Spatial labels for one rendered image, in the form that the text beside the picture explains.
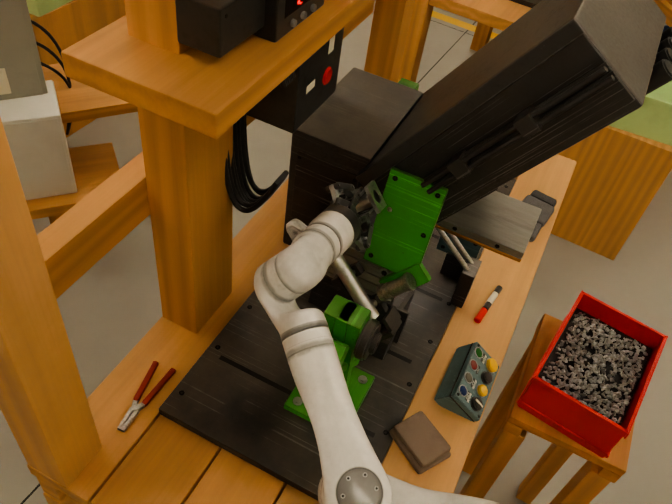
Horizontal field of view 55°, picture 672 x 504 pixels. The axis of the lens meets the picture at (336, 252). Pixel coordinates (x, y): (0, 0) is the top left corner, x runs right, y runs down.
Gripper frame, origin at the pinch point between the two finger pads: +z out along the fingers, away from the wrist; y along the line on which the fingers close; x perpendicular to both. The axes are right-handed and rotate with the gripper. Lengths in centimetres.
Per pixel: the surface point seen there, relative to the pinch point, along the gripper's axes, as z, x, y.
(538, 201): 67, -13, -30
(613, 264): 188, -2, -107
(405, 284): 1.6, 0.6, -18.6
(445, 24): 355, 72, 26
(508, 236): 20.3, -16.0, -21.8
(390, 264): 5.5, 3.7, -15.0
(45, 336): -53, 25, 9
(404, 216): 5.4, -3.7, -6.5
